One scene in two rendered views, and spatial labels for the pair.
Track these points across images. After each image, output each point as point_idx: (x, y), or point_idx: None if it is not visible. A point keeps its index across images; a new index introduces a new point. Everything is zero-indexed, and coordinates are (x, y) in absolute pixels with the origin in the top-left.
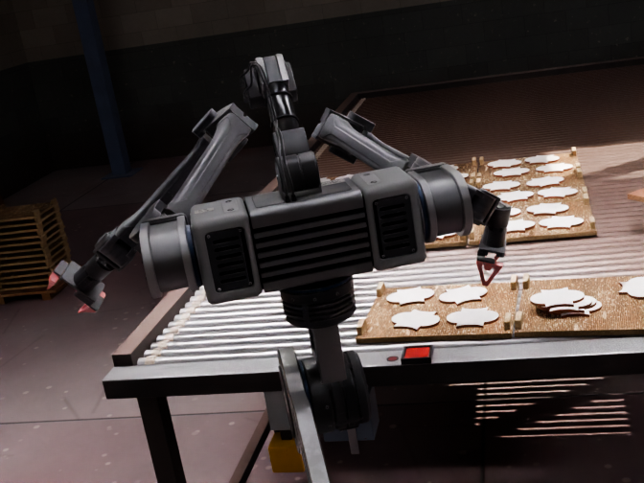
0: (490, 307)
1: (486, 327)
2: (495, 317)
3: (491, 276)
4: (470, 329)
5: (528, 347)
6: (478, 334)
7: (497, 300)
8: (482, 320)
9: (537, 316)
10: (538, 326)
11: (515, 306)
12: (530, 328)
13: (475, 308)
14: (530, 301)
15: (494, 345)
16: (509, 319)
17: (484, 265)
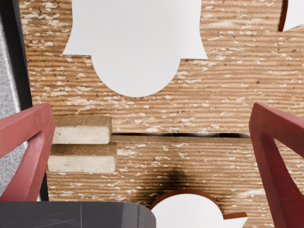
0: (225, 62)
1: (73, 61)
2: (120, 90)
3: (11, 182)
4: (58, 9)
5: (5, 163)
6: (24, 40)
7: (272, 83)
8: (100, 49)
9: (137, 188)
10: (78, 192)
11: (218, 132)
12: (66, 176)
13: (228, 15)
14: (176, 192)
15: (8, 84)
16: (52, 142)
17: (263, 111)
